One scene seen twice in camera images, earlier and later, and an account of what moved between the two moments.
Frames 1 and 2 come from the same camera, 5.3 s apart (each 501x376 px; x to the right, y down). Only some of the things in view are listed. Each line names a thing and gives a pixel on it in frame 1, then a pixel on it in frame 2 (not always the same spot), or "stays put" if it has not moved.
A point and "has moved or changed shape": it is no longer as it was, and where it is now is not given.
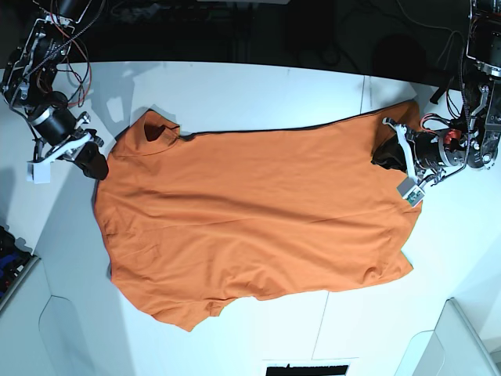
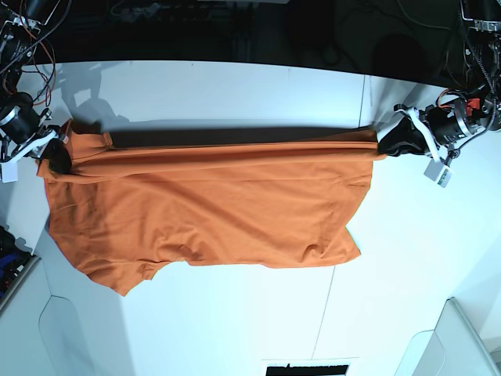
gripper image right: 426,153 to 449,121
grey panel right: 453,348 stays put
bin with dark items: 16,264 stays put
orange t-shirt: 194,223 has moved or changed shape
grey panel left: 39,332 stays put
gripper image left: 60,135 to 23,132
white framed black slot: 326,366 stays put
